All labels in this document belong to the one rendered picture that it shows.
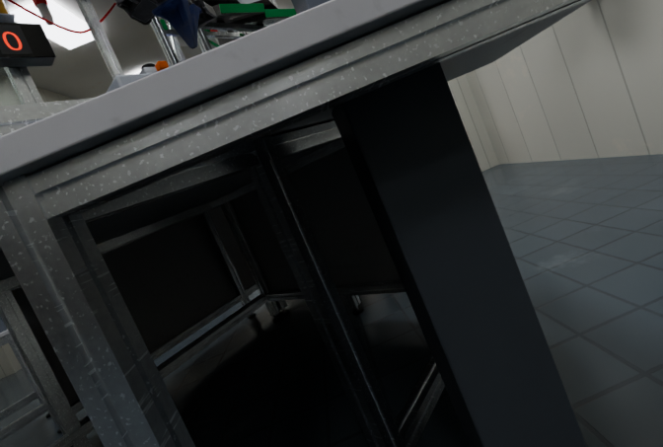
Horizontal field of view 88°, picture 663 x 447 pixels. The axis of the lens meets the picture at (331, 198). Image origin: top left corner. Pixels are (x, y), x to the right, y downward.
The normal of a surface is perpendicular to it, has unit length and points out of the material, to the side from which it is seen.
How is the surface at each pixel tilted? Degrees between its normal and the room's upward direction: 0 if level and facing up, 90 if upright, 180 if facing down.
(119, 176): 90
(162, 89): 90
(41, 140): 90
